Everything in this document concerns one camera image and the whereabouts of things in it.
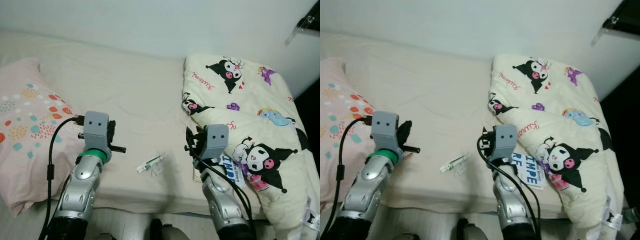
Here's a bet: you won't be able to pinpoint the pink dotted pillow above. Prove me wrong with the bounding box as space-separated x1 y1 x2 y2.
0 57 86 217
320 56 378 213

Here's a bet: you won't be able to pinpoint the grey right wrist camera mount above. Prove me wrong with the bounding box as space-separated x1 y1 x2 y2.
494 125 518 162
202 124 230 161

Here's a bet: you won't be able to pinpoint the clear plastic wrapper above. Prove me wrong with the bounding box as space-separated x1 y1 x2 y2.
440 153 471 176
136 153 167 176

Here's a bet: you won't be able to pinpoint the cream cartoon print quilt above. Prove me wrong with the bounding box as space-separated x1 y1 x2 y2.
181 53 321 240
487 53 626 232

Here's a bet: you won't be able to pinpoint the robot right leg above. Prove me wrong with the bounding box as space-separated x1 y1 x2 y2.
150 218 191 240
457 218 490 240

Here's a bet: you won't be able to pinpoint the white book blue letters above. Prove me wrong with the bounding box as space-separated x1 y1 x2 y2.
510 152 547 190
192 152 248 190

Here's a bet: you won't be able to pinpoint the cream bed mattress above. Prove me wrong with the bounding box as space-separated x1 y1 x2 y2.
320 30 608 221
0 30 301 221

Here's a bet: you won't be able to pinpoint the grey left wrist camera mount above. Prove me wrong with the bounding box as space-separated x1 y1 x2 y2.
82 111 112 151
371 111 400 151

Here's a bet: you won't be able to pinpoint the black window frame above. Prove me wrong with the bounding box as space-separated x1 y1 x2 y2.
602 0 640 36
296 0 321 32

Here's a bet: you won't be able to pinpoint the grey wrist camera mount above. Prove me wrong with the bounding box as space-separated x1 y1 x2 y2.
202 124 230 161
82 111 112 151
371 111 400 151
494 125 518 162

